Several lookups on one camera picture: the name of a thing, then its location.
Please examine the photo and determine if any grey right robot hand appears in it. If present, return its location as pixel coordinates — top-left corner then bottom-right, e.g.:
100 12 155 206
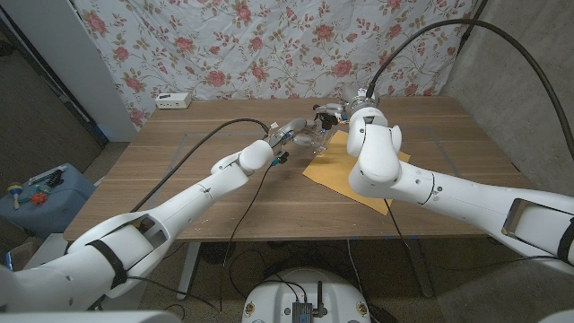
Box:
313 83 380 125

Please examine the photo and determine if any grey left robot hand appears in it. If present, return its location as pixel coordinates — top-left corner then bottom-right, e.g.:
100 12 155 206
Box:
267 117 332 166

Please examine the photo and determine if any clear plastic dispenser bottle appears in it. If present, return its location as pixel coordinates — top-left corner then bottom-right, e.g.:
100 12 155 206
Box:
309 127 335 156

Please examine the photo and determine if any yellow paper envelope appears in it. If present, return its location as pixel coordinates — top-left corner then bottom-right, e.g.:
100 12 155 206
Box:
302 129 412 216

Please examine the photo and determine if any floral rose backdrop cloth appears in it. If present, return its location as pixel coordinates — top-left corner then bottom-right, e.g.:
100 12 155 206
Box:
74 0 479 131

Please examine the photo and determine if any white power strip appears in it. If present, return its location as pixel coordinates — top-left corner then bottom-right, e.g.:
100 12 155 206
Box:
154 92 193 110

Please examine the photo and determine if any black backdrop pole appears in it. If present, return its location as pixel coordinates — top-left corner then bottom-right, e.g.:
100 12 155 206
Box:
457 0 490 44

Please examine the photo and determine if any black round floor disc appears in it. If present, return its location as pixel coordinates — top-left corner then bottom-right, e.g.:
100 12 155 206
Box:
200 241 237 266

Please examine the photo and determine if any white robot torso base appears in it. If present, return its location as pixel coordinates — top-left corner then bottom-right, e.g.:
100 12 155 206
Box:
240 267 372 323

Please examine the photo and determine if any white table leg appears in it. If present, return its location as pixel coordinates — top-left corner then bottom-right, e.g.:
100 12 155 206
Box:
176 241 202 301

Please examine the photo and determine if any grey table leg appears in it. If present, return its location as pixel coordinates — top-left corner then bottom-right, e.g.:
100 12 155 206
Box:
403 237 435 300

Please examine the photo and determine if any white cabinet panel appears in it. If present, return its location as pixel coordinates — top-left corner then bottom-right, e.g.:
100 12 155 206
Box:
0 0 138 144

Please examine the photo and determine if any white flat tool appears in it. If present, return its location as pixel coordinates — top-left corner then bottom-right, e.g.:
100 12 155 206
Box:
28 164 68 186

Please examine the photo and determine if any blue storage box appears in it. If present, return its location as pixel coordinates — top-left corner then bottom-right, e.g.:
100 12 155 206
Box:
0 162 96 241

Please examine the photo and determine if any white robot torso rim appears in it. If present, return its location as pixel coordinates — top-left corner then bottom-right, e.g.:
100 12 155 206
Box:
0 309 183 323

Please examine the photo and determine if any yellow and blue maraca toy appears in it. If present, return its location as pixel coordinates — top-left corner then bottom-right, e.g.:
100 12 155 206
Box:
7 181 24 211

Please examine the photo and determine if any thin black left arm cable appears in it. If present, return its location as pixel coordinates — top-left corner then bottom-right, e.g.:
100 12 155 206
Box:
218 154 289 316

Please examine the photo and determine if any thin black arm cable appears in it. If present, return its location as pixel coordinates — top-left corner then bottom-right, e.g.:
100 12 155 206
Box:
218 154 289 316
383 198 561 274

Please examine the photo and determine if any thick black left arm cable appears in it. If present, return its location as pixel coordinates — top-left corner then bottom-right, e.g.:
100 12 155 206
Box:
129 118 271 214

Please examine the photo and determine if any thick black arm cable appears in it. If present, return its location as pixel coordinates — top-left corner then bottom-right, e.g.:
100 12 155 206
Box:
366 18 574 162
129 118 271 214

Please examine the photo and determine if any black floor cable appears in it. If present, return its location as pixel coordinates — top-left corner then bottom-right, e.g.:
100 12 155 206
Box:
227 247 324 300

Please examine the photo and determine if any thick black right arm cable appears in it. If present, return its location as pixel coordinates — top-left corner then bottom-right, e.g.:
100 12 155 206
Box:
366 18 574 162

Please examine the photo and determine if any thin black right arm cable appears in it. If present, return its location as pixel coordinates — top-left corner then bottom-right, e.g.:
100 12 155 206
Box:
383 198 561 274

